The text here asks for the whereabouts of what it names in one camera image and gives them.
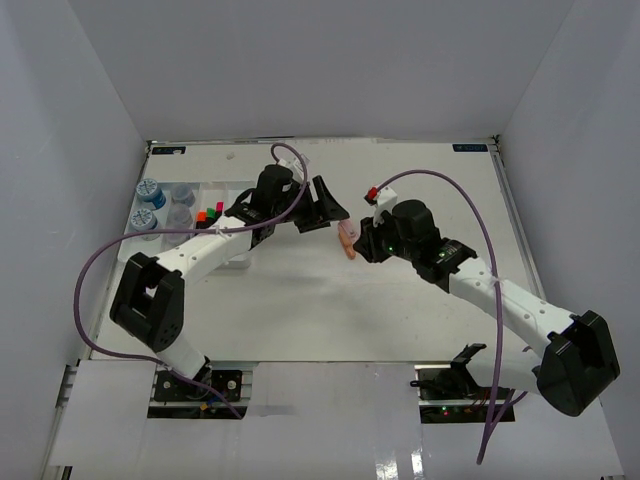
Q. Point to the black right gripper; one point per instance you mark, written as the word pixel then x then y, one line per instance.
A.
pixel 364 246

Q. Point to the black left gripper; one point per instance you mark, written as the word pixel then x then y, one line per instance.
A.
pixel 326 209

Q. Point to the pink correction tape pen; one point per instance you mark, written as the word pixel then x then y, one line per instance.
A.
pixel 348 229

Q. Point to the orange correction tape pen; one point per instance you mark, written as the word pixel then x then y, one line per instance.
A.
pixel 347 245

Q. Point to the orange black highlighter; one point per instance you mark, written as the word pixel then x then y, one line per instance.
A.
pixel 201 217

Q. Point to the clear clip jar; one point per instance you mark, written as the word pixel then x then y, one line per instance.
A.
pixel 179 217
pixel 183 194

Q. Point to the blue jar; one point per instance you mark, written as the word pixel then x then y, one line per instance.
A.
pixel 144 221
pixel 148 191

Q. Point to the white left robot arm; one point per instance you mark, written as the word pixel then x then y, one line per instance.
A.
pixel 149 302

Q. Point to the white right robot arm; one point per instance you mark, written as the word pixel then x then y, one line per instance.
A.
pixel 577 358

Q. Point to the black label sticker right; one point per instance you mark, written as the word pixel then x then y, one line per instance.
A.
pixel 469 148

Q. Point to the black label sticker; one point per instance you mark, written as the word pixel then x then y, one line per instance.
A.
pixel 469 148
pixel 168 150

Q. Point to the white compartment tray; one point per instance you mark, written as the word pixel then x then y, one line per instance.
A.
pixel 207 195

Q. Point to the black label sticker left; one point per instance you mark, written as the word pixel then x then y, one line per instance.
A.
pixel 168 150

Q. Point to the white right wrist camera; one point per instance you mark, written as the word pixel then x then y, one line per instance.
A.
pixel 382 200

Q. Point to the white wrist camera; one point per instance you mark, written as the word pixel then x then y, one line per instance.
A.
pixel 382 200
pixel 295 164

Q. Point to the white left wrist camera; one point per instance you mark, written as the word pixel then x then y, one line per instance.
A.
pixel 295 164

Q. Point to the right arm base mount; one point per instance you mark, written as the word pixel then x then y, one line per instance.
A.
pixel 449 394

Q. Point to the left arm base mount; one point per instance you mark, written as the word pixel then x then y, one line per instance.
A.
pixel 219 393

